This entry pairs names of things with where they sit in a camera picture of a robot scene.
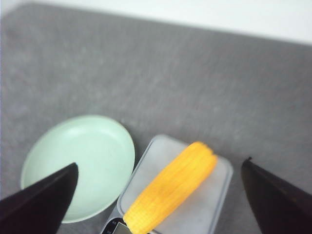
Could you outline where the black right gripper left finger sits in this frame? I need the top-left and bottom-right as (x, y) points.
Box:
(0, 163), (78, 234)

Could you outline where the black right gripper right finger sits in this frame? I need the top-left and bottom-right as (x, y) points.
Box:
(241, 158), (312, 234)

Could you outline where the yellow corn cob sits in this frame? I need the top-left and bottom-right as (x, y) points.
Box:
(123, 141), (218, 234)

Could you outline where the silver digital kitchen scale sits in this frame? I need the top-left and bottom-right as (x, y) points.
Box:
(101, 135), (233, 234)

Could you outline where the light green plate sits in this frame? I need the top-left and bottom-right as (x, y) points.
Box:
(20, 115), (135, 223)

